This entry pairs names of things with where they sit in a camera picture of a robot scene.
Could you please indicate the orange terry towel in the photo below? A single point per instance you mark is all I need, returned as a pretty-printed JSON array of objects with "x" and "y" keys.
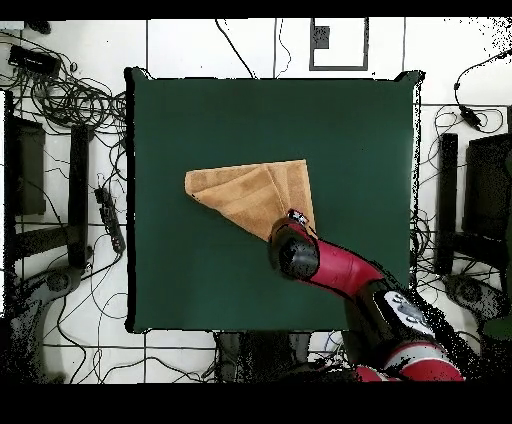
[{"x": 248, "y": 192}]

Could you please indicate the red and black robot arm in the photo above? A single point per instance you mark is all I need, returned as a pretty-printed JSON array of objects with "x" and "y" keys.
[{"x": 344, "y": 268}]

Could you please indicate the dark green table cloth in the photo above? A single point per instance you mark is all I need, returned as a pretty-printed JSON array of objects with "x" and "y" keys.
[{"x": 180, "y": 120}]

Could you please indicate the black power strip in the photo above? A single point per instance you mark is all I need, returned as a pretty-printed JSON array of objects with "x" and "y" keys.
[{"x": 110, "y": 220}]

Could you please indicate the black inline power adapter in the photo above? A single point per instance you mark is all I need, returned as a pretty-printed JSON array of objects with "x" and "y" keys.
[{"x": 470, "y": 117}]

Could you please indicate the black rectangular box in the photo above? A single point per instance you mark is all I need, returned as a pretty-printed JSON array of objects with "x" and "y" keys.
[{"x": 34, "y": 60}]

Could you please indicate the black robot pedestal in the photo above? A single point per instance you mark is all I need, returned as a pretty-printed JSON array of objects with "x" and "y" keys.
[{"x": 264, "y": 356}]

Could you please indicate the grey square floor frame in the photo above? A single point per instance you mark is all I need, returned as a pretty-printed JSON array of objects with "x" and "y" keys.
[{"x": 339, "y": 68}]

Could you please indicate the black frame stand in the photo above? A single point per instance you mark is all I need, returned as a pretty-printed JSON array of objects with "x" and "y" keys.
[
  {"x": 78, "y": 180},
  {"x": 447, "y": 200}
]

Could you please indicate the dark grey pedestal leg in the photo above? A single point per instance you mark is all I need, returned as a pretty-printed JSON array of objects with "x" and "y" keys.
[
  {"x": 60, "y": 282},
  {"x": 472, "y": 292}
]

